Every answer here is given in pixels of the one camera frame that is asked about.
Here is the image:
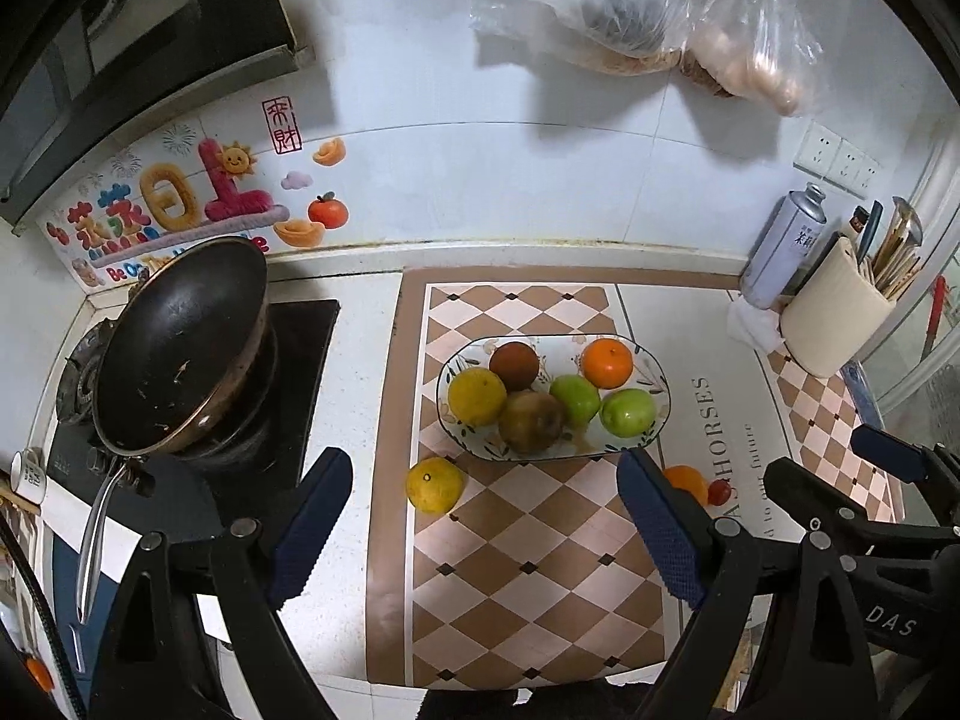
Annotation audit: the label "black frying pan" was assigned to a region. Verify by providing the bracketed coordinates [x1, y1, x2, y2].
[75, 236, 268, 624]

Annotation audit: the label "colourful wall sticker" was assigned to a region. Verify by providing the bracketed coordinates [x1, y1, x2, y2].
[37, 93, 350, 293]

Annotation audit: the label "orange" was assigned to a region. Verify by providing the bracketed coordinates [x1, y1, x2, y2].
[579, 338, 633, 390]
[664, 465, 709, 507]

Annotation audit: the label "white folded tissue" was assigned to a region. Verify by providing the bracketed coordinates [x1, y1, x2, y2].
[726, 296, 782, 355]

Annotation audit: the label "silver gas canister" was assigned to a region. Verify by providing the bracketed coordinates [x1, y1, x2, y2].
[740, 182, 827, 310]

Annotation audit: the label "black range hood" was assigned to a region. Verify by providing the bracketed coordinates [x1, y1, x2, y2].
[2, 0, 302, 231]

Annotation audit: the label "metal ladle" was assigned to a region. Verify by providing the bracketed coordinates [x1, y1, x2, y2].
[892, 197, 924, 250]

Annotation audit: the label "plastic bag with dark contents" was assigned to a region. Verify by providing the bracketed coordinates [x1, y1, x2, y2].
[470, 0, 690, 76]

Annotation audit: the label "green apple front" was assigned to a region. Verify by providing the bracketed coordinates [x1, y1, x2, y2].
[599, 388, 658, 439]

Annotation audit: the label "dark red apple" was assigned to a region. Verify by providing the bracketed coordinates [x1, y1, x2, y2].
[498, 390, 566, 457]

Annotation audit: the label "oval floral ceramic plate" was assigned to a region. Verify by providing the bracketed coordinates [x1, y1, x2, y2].
[434, 333, 672, 463]

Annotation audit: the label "white wall sockets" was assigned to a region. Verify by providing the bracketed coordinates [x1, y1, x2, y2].
[793, 121, 882, 199]

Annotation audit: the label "green apple back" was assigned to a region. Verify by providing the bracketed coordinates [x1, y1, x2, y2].
[550, 374, 601, 431]

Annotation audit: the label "green apple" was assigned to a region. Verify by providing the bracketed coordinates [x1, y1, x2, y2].
[599, 388, 658, 439]
[550, 374, 601, 431]

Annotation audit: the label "orange back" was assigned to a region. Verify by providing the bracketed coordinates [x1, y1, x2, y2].
[664, 465, 709, 507]

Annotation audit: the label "small red fruit back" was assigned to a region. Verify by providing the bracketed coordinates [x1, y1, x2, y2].
[708, 478, 736, 507]

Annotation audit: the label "yellow pear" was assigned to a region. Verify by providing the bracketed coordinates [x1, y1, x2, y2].
[405, 457, 466, 515]
[448, 367, 508, 427]

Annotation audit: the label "yellow pear back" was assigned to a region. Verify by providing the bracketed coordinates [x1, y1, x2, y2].
[448, 367, 508, 427]

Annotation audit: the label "yellow pear front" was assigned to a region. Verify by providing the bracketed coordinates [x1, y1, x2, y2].
[405, 457, 466, 515]

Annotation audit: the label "orange front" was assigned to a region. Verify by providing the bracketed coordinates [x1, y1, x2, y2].
[579, 338, 633, 390]

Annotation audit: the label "wooden chopsticks bundle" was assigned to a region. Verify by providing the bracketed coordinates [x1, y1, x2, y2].
[871, 223, 919, 301]

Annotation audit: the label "dark handled knife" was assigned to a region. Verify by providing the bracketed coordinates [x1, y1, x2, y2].
[856, 200, 884, 265]

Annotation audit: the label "cream utensil holder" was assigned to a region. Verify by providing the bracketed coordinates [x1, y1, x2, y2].
[779, 238, 895, 379]

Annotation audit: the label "brown red round fruit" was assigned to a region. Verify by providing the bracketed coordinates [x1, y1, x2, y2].
[488, 341, 540, 392]

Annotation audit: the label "plastic bag with eggs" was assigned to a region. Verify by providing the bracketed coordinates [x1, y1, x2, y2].
[679, 0, 825, 117]

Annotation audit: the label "black gas stove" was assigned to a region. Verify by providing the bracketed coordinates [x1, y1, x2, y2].
[41, 299, 340, 543]

